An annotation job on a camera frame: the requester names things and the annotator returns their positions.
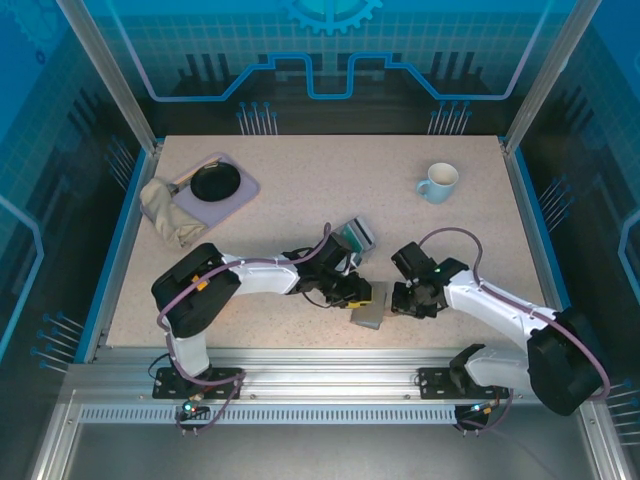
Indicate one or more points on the grey card holder wallet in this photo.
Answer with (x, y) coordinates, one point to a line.
(370, 317)

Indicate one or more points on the clear acrylic card box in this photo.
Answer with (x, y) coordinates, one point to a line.
(367, 252)

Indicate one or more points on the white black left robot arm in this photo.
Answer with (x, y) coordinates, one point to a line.
(265, 280)

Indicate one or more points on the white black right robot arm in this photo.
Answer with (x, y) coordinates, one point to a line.
(490, 300)

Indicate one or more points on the teal card stack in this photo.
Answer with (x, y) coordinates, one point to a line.
(350, 236)

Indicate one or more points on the silver card stack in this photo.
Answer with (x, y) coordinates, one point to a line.
(366, 232)

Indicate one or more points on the light blue mug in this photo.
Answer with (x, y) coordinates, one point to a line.
(440, 192)

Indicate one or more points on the purple tray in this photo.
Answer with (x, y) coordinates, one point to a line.
(245, 192)

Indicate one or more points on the metal bottom pan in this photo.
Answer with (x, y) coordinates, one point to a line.
(325, 455)

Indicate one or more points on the beige cloth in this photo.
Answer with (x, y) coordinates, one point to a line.
(160, 205)

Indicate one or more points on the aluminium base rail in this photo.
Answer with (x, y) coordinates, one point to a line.
(325, 372)

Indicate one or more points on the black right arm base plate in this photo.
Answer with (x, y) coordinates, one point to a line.
(432, 382)

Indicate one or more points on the aluminium side rail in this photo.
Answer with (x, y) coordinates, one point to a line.
(540, 250)
(125, 250)

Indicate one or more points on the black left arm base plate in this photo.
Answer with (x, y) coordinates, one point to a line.
(167, 382)

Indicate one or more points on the aluminium frame post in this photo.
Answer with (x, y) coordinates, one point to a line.
(546, 75)
(116, 75)

